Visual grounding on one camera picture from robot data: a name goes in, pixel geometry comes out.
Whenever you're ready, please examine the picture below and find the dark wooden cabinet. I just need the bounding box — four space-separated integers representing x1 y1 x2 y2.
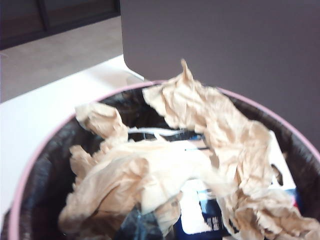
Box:
0 0 121 51

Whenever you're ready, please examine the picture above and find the white ribbed pink-rimmed trash can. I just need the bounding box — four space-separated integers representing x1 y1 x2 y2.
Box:
0 79 320 240

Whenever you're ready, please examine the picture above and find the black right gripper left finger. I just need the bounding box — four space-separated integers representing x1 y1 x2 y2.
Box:
113 208 141 240

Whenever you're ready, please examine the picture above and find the brown paper towel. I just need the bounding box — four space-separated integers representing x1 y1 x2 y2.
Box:
57 102 221 240

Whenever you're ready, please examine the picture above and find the black plastic trash bag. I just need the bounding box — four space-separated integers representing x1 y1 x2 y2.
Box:
14 84 320 240

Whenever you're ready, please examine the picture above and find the grey desk partition panel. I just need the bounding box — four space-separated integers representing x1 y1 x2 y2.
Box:
119 0 320 147

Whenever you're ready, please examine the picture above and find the large crumpled brown paper sheet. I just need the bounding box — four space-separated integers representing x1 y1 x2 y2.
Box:
141 58 320 240

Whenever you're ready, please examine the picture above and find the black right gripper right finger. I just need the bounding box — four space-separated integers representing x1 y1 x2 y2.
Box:
139 212 166 240

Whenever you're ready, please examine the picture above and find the white box with blue stripes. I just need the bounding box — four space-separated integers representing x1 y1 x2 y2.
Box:
127 126 302 240

